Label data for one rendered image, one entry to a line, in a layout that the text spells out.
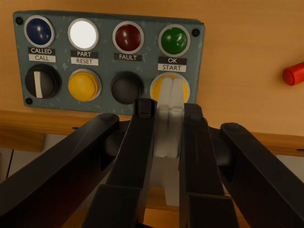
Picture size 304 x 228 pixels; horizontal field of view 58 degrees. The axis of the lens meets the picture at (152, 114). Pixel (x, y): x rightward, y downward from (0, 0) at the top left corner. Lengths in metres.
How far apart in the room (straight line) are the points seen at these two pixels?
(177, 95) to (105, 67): 0.08
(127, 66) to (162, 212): 0.19
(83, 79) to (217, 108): 0.12
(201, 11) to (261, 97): 0.10
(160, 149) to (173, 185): 0.99
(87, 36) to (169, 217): 0.22
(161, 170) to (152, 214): 0.80
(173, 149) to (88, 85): 0.10
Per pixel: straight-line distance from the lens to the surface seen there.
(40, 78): 0.24
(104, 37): 0.22
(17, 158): 1.30
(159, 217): 0.34
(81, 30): 0.22
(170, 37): 0.21
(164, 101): 0.15
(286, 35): 0.30
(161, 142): 0.15
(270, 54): 0.28
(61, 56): 0.24
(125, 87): 0.21
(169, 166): 1.14
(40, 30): 0.24
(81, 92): 0.23
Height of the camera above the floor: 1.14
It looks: 77 degrees down
